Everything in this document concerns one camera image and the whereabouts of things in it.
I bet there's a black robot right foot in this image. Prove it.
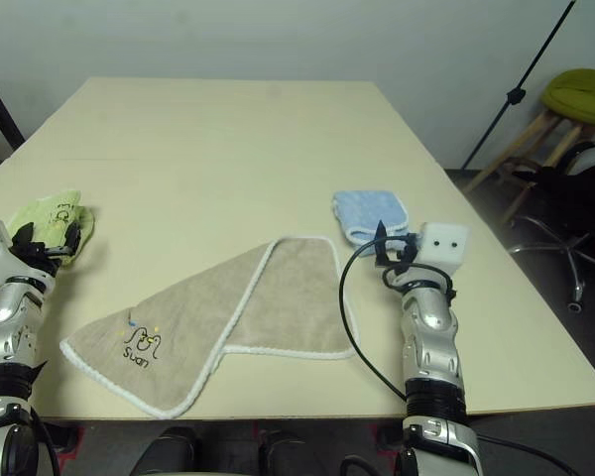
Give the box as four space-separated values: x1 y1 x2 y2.
257 428 323 476

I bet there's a black tripod stand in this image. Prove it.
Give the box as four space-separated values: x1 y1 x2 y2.
460 0 576 173

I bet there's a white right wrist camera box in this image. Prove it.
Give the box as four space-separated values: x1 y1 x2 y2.
416 222 471 274

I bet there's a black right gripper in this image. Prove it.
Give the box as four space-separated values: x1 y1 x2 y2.
374 218 423 276

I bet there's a wooden stool green cushion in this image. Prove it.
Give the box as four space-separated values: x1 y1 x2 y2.
461 67 595 229

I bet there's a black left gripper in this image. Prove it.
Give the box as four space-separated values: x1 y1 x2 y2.
10 221 82 280

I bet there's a black office chair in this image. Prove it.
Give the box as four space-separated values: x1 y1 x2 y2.
508 141 595 313

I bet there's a side table at left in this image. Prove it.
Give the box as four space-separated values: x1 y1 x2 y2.
0 74 26 153

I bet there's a beige towel white trim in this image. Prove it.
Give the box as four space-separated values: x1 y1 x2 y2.
59 235 361 420

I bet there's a blue folded towel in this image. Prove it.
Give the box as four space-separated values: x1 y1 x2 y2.
331 189 411 248

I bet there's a green folded towel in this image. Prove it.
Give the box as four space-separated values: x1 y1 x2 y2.
5 187 96 269

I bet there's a black robot foot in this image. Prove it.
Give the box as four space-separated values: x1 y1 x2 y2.
257 428 323 476
131 425 202 476

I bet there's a black robot left foot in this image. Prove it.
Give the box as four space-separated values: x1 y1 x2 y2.
131 425 202 476

